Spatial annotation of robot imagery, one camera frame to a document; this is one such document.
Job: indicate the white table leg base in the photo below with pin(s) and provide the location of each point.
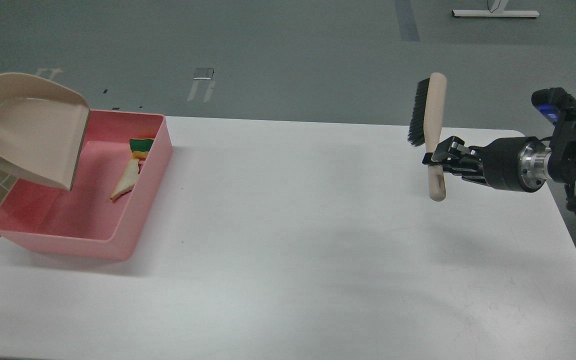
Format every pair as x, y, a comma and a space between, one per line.
496, 10

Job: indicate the white bread slice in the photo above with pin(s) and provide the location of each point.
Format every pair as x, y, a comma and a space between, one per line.
127, 181

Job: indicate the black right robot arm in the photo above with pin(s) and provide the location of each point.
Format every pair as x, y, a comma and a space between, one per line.
557, 161

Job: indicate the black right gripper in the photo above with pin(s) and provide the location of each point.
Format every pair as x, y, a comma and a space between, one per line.
499, 163

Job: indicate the yellow green sponge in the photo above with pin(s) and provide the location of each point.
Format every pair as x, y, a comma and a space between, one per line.
140, 147

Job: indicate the beige hand brush black bristles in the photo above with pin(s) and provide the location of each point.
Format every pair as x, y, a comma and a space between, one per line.
425, 127

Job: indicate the pink plastic bin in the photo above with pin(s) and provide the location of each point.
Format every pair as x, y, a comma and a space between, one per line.
85, 221

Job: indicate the beige plastic dustpan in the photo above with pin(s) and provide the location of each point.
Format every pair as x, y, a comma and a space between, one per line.
42, 127

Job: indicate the metal floor plate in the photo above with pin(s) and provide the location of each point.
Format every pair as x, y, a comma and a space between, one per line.
203, 74

